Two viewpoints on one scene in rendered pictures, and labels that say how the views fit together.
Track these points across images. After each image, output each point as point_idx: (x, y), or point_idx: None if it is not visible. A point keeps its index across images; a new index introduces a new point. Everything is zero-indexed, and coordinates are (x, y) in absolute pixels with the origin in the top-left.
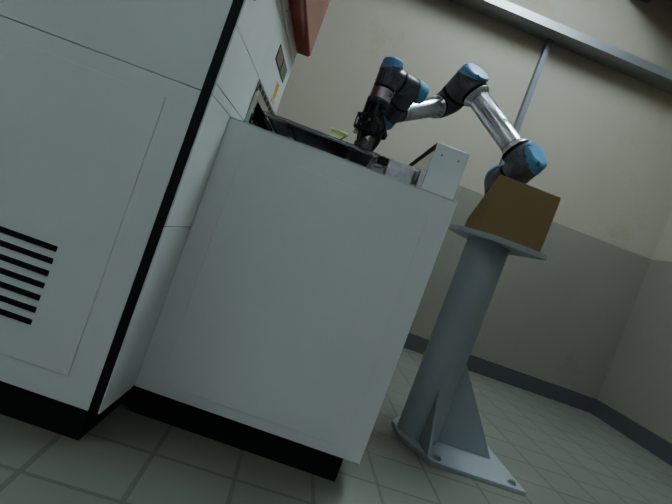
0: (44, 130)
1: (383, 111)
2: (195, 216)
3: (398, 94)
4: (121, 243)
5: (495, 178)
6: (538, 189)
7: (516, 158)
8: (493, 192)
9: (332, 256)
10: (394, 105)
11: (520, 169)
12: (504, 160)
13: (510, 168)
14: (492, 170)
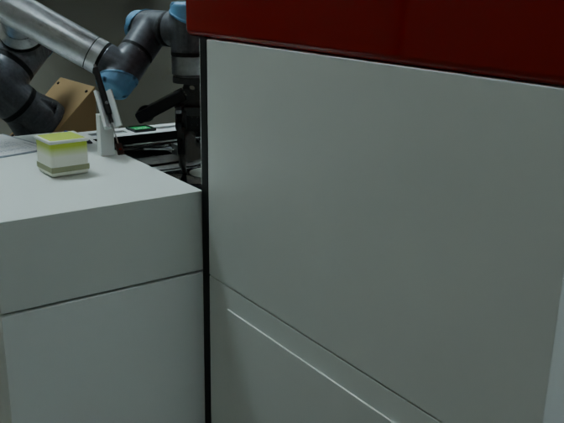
0: None
1: (138, 75)
2: None
3: (160, 46)
4: None
5: (21, 81)
6: (72, 80)
7: (46, 48)
8: (96, 112)
9: None
10: (150, 63)
11: (45, 60)
12: (28, 53)
13: (38, 62)
14: (0, 68)
